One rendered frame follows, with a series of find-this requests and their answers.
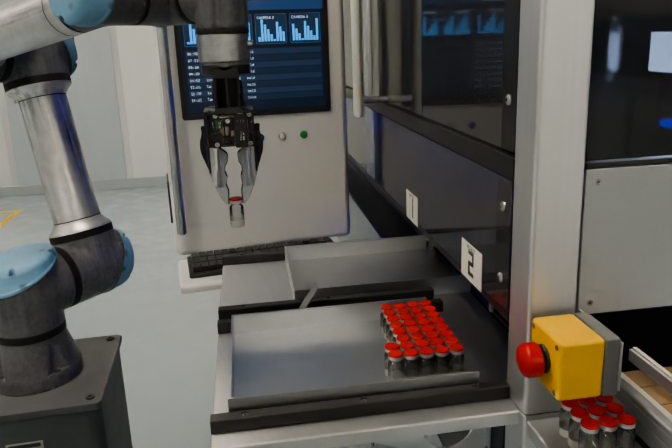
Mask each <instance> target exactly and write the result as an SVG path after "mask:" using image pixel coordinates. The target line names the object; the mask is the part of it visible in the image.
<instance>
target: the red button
mask: <svg viewBox="0 0 672 448"><path fill-rule="evenodd" d="M516 363H517V366H518V368H519V371H520V372H521V374H522V375H523V376H525V377H527V378H537V377H542V375H543V374H544V371H545V360H544V355H543V352H542V350H541V348H540V346H539V345H538V344H537V343H536V342H526V343H521V344H520V345H519V346H518V347H517V350H516Z"/></svg>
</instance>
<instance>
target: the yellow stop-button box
mask: <svg viewBox="0 0 672 448"><path fill-rule="evenodd" d="M620 341H621V340H620V337H618V336H617V335H616V334H614V333H613V332H612V331H611V330H609V329H608V328H607V327H605V326H604V325H603V324H602V323H600V322H599V321H598V320H596V319H595V318H594V317H592V316H591V315H590V314H589V313H587V312H582V313H575V314H574V315H572V314H567V315H557V316H548V317H538V318H534V319H533V321H532V341H531V342H536V343H537V344H538V345H539V346H540V348H541V350H542V352H543V355H544V360H545V371H544V374H543V375H542V377H537V378H538V379H539V380H540V381H541V383H542V384H543V385H544V386H545V387H546V388H547V389H548V390H549V391H550V393H551V394H552V395H553V396H554V397H555V398H556V399H557V400H558V401H564V400H572V399H581V398H589V397H597V396H599V395H601V396H610V395H615V394H616V388H617V376H618V364H619V353H620Z"/></svg>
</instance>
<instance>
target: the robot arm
mask: <svg viewBox="0 0 672 448"><path fill-rule="evenodd" d="M191 24H196V33H197V35H196V37H197V48H198V60H199V62H200V63H203V66H201V74H202V75H212V77H213V80H212V99H213V102H214V106H209V107H208V108H205V109H204V111H203V119H204V126H201V133H202V134H201V139H200V150H201V154H202V157H203V159H204V161H205V163H206V165H207V167H208V169H209V173H210V176H211V179H212V181H213V183H214V186H215V188H216V190H217V192H218V194H219V196H220V197H221V198H222V200H223V201H224V202H225V203H226V204H228V205H229V189H228V186H227V178H228V175H227V173H226V171H225V166H226V164H227V161H228V153H227V152H226V151H225V150H224V149H222V148H221V147H233V146H236V148H241V149H240V150H238V152H237V156H238V161H239V163H240V164H241V166H242V171H241V180H242V182H243V183H242V188H241V193H242V202H243V203H246V202H247V200H248V198H249V197H250V195H251V193H252V190H253V187H254V183H255V179H256V175H257V171H258V166H259V162H260V158H261V155H262V151H263V140H262V136H261V133H260V124H259V123H255V124H254V115H255V112H253V107H252V105H249V104H248V105H246V103H245V98H244V92H243V86H242V81H241V80H239V74H246V73H251V72H250V64H247V62H248V61H250V60H251V58H250V50H249V49H248V47H253V46H254V41H253V40H247V39H248V38H249V34H243V33H249V29H248V28H249V23H248V8H247V0H11V1H8V2H6V3H3V4H1V5H0V83H1V82H2V83H3V86H4V90H5V93H6V95H7V96H9V97H10V98H12V99H14V100H15V101H17V103H18V105H19V109H20V112H21V115H22V119H23V122H24V126H25V129H26V132H27V136H28V139H29V142H30V146H31V149H32V153H33V156H34V159H35V163H36V166H37V169H38V173H39V176H40V180H41V183H42V186H43V190H44V193H45V197H46V200H47V203H48V207H49V210H50V213H51V217H52V220H53V224H54V227H53V230H52V231H51V233H50V235H49V236H48V237H49V241H50V244H48V243H30V244H28V245H25V246H24V245H21V246H17V247H14V248H11V249H8V250H6V251H4V252H2V253H0V394H1V395H5V396H13V397H19V396H29V395H35V394H39V393H43V392H47V391H50V390H52V389H55V388H57V387H60V386H62V385H64V384H66V383H67V382H69V381H71V380H72V379H73V378H75V377H76V376H77V375H78V374H79V373H80V371H81V370H82V368H83V360H82V354H81V351H80V349H79V347H78V346H77V344H76V342H75V341H74V339H73V337H72V335H71V334H70V332H69V330H68V328H67V324H66V318H65V309H67V308H69V307H72V306H74V305H77V304H79V303H81V302H84V301H86V300H88V299H91V298H93V297H95V296H98V295H100V294H103V293H108V292H110V291H112V290H113V289H114V288H116V287H118V286H120V285H122V284H123V283H125V282H126V281H127V280H128V278H129V277H130V274H131V273H132V270H133V266H134V251H133V247H132V244H131V242H130V240H129V238H128V237H125V233H124V232H123V231H122V230H120V229H118V228H114V227H113V225H112V222H111V220H110V219H108V218H107V217H105V216H103V215H102V214H101V213H100V210H99V206H98V203H97V199H96V196H95V192H94V189H93V185H92V182H91V178H90V175H89V171H88V168H87V164H86V161H85V157H84V154H83V150H82V147H81V143H80V140H79V136H78V133H77V129H76V126H75V122H74V119H73V115H72V112H71V108H70V105H69V101H68V98H67V94H66V93H67V90H68V89H69V87H70V86H71V84H72V81H71V77H70V76H71V75H72V74H73V73H74V72H75V70H76V67H77V63H76V60H78V54H77V49H76V45H75V42H74V40H73V38H72V37H75V36H78V35H81V34H84V33H87V32H90V31H93V30H96V29H99V28H102V27H106V26H153V27H168V26H173V25H191ZM240 33H242V34H240ZM209 34H211V35H209Z"/></svg>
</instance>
